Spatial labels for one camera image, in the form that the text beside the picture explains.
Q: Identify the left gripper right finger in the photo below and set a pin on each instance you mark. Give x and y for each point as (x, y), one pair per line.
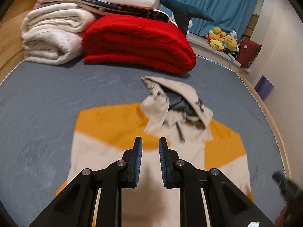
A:
(207, 198)

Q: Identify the cream folded blanket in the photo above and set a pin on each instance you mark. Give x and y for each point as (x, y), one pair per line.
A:
(52, 35)

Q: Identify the teal shark plush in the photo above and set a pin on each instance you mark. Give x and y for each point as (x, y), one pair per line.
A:
(183, 13)

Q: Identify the yellow plush toys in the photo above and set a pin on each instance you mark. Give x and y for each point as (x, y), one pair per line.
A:
(222, 41)

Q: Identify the dark red cushion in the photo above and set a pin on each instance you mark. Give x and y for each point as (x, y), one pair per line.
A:
(248, 51)

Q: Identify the beige and yellow hooded jacket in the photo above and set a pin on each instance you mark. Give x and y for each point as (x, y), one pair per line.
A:
(175, 127)

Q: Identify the grey quilted mattress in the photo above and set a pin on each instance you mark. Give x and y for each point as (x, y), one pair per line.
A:
(40, 105)

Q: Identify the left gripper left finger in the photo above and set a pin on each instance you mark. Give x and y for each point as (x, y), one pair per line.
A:
(94, 198)

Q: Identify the purple bag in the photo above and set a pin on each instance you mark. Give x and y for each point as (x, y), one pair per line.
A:
(263, 87)

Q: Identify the red folded blanket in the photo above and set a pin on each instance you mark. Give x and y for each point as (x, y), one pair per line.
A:
(138, 42)

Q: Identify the person's right hand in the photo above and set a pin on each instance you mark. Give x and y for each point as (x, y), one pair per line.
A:
(291, 216)

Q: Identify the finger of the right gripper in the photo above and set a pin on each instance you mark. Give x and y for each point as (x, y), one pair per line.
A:
(278, 177)

